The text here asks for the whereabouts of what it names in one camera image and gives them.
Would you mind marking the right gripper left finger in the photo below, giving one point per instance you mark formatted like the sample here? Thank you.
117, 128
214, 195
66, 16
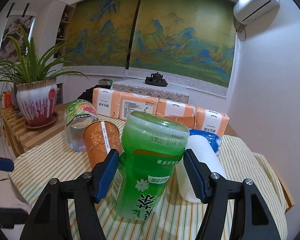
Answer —
49, 218

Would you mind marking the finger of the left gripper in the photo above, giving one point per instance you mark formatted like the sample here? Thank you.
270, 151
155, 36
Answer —
6, 165

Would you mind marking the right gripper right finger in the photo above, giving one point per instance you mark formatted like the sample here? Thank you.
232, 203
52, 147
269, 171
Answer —
251, 219

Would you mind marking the green plastic cup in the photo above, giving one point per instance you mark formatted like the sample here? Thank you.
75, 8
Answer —
152, 146

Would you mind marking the green watermelon label cup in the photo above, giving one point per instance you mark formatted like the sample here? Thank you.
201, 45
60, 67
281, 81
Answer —
79, 114

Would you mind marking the striped tablecloth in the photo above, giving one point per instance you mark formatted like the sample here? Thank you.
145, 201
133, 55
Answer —
174, 218

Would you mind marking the red white flower pot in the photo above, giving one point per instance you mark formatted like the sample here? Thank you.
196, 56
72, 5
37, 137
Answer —
36, 101

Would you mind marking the green spider plant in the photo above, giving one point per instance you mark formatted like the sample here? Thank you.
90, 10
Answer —
31, 68

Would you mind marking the orange tissue pack far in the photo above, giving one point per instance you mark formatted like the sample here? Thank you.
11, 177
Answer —
211, 121

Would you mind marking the orange tissue pack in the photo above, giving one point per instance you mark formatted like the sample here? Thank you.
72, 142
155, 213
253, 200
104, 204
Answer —
107, 102
173, 108
211, 121

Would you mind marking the orange tissue pack nearest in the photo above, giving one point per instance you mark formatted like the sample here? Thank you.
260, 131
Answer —
107, 102

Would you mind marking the orange tissue pack barcode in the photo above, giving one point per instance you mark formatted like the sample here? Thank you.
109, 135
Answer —
130, 102

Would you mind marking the black teapot set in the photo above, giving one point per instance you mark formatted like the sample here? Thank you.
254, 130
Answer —
156, 79

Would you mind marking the landscape painting scroll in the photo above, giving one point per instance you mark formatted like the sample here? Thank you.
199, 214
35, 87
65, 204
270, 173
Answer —
193, 38

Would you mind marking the white air conditioner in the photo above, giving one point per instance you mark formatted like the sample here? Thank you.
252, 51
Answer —
246, 11

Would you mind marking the ink painting wall scroll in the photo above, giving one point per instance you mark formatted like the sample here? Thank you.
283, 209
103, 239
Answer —
16, 17

